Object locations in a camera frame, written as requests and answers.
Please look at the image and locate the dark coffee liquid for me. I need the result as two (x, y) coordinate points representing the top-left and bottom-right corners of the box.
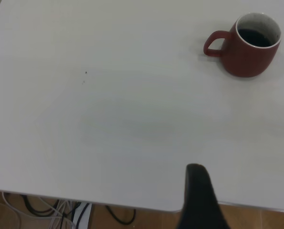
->
(238, 28), (273, 48)

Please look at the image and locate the red ceramic mug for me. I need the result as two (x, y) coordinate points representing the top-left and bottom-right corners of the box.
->
(203, 12), (282, 78)

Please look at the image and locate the black cable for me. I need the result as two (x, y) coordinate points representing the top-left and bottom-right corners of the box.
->
(104, 204), (136, 225)
(20, 194), (60, 216)

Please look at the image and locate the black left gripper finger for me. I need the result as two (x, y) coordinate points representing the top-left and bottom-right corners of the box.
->
(176, 163), (231, 229)

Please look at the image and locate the white table leg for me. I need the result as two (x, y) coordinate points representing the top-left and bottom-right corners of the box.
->
(71, 201), (93, 229)

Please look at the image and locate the thin white cable loop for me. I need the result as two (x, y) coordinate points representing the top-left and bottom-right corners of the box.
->
(0, 202), (22, 229)

